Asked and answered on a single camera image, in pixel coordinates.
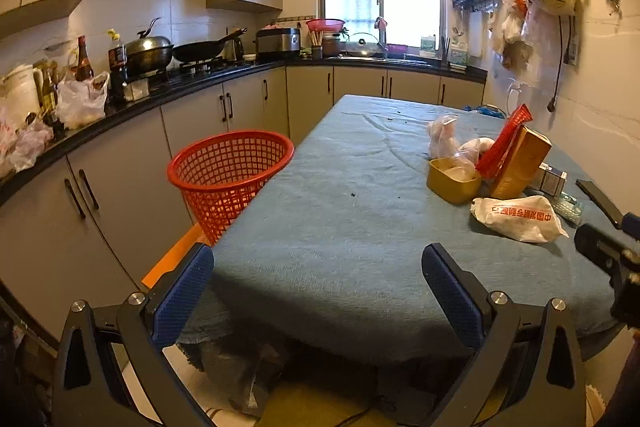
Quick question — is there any white printed paper bag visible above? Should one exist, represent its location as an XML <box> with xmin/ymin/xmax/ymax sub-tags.
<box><xmin>470</xmin><ymin>195</ymin><xmax>568</xmax><ymax>244</ymax></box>

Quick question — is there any white blue medicine box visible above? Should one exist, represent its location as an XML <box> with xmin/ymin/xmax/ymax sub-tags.
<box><xmin>528</xmin><ymin>162</ymin><xmax>567</xmax><ymax>197</ymax></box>

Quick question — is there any tall orange carton box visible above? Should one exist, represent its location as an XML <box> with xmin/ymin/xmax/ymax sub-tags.
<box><xmin>490</xmin><ymin>126</ymin><xmax>552</xmax><ymax>199</ymax></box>

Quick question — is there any red foil packet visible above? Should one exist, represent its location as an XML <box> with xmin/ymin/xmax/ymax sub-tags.
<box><xmin>475</xmin><ymin>104</ymin><xmax>533</xmax><ymax>180</ymax></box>

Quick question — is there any knotted white plastic bag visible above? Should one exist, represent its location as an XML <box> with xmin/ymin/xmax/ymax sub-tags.
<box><xmin>426</xmin><ymin>114</ymin><xmax>495</xmax><ymax>165</ymax></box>

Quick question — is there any black kitchen countertop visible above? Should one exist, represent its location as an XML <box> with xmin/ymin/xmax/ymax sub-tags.
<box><xmin>1</xmin><ymin>57</ymin><xmax>488</xmax><ymax>202</ymax></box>

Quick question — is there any orange stool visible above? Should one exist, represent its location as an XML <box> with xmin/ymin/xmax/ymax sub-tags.
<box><xmin>142</xmin><ymin>223</ymin><xmax>209</xmax><ymax>288</ymax></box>

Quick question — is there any yellow plastic tub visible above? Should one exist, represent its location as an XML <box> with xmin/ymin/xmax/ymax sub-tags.
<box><xmin>426</xmin><ymin>157</ymin><xmax>482</xmax><ymax>205</ymax></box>

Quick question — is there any red plastic mesh basket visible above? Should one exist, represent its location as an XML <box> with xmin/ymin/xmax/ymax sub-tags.
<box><xmin>167</xmin><ymin>130</ymin><xmax>295</xmax><ymax>244</ymax></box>

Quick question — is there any blue bag on chair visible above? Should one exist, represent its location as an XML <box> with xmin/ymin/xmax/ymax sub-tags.
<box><xmin>463</xmin><ymin>104</ymin><xmax>506</xmax><ymax>119</ymax></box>

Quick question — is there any white plastic bag on counter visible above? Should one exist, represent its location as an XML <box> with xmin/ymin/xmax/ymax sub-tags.
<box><xmin>55</xmin><ymin>72</ymin><xmax>110</xmax><ymax>130</ymax></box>

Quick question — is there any brown sauce bottle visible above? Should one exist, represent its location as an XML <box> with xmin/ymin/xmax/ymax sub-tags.
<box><xmin>75</xmin><ymin>36</ymin><xmax>94</xmax><ymax>81</ymax></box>

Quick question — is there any steel lidded pot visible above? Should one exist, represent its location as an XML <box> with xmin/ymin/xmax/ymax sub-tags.
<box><xmin>126</xmin><ymin>17</ymin><xmax>174</xmax><ymax>77</ymax></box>

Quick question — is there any dark soy sauce bottle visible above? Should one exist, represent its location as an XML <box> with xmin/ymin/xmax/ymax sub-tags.
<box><xmin>107</xmin><ymin>28</ymin><xmax>128</xmax><ymax>107</ymax></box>

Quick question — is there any black wok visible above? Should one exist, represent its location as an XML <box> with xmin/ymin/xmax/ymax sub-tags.
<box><xmin>172</xmin><ymin>28</ymin><xmax>246</xmax><ymax>63</ymax></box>

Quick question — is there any white kettle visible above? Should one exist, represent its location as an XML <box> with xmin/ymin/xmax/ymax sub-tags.
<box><xmin>1</xmin><ymin>64</ymin><xmax>40</xmax><ymax>126</ymax></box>

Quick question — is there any glass pot lid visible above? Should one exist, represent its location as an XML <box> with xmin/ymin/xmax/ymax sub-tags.
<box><xmin>345</xmin><ymin>32</ymin><xmax>385</xmax><ymax>57</ymax></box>

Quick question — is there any silver rice cooker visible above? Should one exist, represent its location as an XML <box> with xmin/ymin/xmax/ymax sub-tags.
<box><xmin>255</xmin><ymin>27</ymin><xmax>302</xmax><ymax>63</ymax></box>

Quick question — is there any red plastic colander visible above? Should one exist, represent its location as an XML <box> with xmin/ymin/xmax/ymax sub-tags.
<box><xmin>306</xmin><ymin>18</ymin><xmax>345</xmax><ymax>34</ymax></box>

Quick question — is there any black power cable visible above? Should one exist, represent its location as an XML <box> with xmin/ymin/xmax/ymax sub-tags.
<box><xmin>546</xmin><ymin>14</ymin><xmax>565</xmax><ymax>114</ymax></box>

